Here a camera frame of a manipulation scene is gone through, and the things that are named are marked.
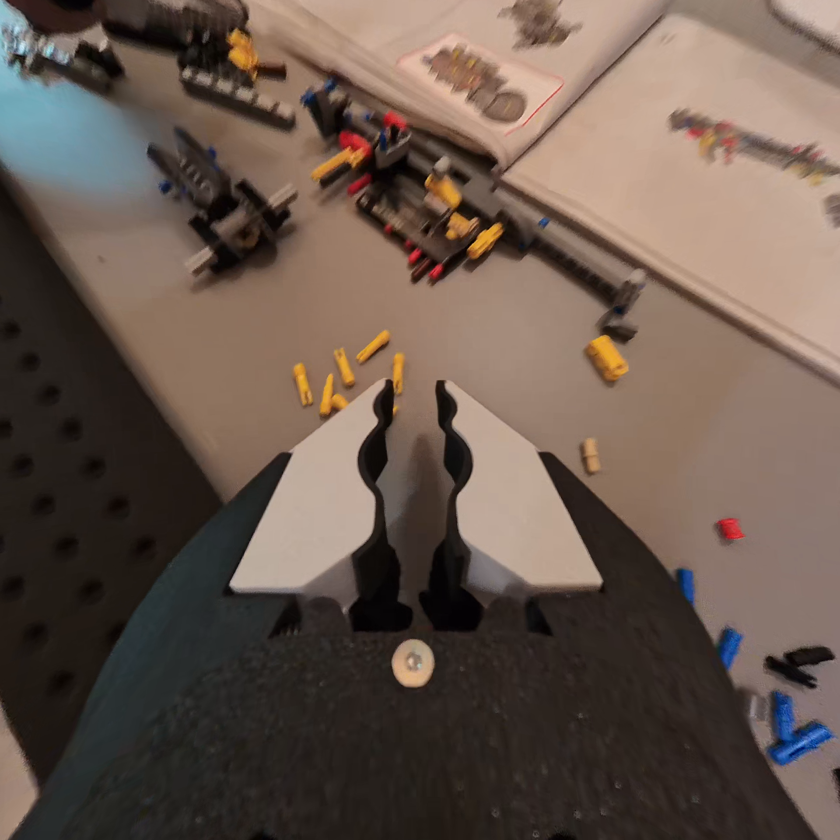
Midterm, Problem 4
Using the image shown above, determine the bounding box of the long lego chassis assembly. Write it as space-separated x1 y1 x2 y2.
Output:
302 79 647 322

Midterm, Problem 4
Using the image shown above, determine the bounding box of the grey lego gear assembly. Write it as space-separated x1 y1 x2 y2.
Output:
147 128 299 277

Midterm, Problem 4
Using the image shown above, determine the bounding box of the yellow lego connector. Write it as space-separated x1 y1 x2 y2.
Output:
585 335 630 382

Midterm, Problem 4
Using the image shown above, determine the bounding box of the lego instruction booklet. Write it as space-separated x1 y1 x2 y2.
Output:
249 0 840 382

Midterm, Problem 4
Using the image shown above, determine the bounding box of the pile of lego beams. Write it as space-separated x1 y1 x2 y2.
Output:
105 0 296 129

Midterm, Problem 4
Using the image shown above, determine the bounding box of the group of yellow lego pins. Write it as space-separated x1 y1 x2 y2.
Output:
292 330 406 417

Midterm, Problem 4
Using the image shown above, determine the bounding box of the light grey long lego bar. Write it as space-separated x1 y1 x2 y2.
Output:
180 66 296 129

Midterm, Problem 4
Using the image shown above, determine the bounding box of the heap of small lego pieces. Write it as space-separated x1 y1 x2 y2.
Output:
676 518 840 795

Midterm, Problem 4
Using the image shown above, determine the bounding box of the black perforated foam pad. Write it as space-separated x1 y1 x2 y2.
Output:
0 177 224 782

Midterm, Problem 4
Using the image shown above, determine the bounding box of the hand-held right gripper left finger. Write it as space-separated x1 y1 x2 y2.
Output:
230 379 396 616

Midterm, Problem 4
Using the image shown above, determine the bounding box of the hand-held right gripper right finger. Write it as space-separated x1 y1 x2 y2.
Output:
435 381 603 605

